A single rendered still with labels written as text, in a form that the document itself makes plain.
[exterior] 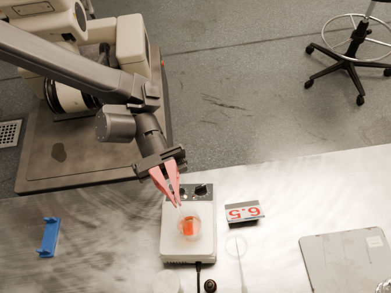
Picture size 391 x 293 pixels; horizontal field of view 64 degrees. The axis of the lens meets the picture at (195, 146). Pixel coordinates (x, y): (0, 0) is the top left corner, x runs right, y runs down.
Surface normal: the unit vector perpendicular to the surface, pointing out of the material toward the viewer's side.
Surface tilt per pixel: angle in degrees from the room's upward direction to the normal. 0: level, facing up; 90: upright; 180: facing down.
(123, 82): 42
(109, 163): 0
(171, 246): 0
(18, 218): 0
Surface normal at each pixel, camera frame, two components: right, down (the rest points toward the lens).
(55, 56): 0.59, -0.30
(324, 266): -0.08, -0.52
